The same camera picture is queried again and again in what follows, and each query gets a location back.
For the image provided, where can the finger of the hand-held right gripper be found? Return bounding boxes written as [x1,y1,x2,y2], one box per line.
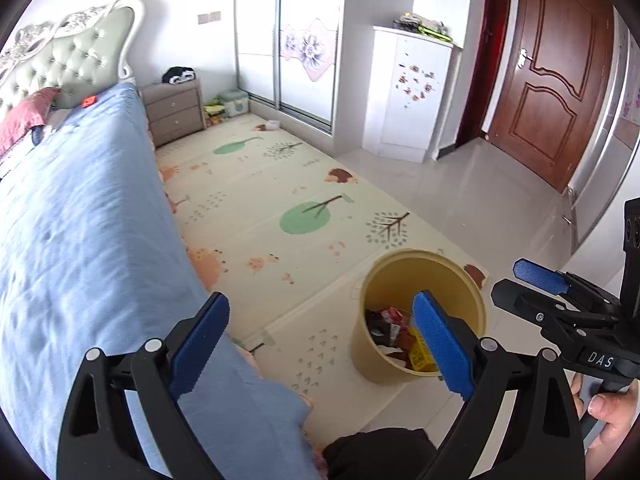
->
[490,278,618,346]
[513,258,622,312]

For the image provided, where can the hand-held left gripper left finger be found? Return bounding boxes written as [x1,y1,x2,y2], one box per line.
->
[56,291,232,480]

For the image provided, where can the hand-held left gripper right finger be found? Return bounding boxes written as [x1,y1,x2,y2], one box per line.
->
[411,290,586,480]

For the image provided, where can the trash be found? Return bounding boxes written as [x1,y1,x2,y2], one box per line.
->
[407,327,442,372]

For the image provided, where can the yellow plastic bin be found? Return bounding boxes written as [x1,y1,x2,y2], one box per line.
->
[350,248,487,386]

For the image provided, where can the person's right hand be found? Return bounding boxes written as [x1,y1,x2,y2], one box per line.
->
[570,374,640,467]

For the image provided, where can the person's dark clothing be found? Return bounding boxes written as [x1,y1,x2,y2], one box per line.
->
[322,427,442,480]

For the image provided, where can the bed with blue sheet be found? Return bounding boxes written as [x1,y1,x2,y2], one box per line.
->
[0,82,322,480]

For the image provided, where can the printed play mat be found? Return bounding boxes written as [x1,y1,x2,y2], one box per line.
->
[149,111,490,457]

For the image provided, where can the brown wooden door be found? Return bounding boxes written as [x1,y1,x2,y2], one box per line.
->
[487,0,616,194]

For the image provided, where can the white cabinet with stickers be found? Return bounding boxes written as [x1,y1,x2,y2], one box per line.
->
[361,25,464,164]

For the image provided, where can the grey nightstand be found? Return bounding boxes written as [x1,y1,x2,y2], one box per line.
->
[140,78,207,149]

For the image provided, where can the green storage box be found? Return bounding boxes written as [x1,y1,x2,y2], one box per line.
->
[217,90,250,117]

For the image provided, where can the dark clothes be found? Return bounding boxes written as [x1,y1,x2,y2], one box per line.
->
[161,66,197,86]

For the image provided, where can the clutter on white cabinet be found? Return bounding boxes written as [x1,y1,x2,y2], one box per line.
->
[393,13,454,44]

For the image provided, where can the pink pillow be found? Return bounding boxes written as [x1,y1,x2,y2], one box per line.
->
[0,87,64,157]

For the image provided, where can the white sliding wardrobe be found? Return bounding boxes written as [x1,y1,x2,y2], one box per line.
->
[234,0,352,137]

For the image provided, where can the green tufted headboard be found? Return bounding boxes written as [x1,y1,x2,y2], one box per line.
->
[0,0,147,126]

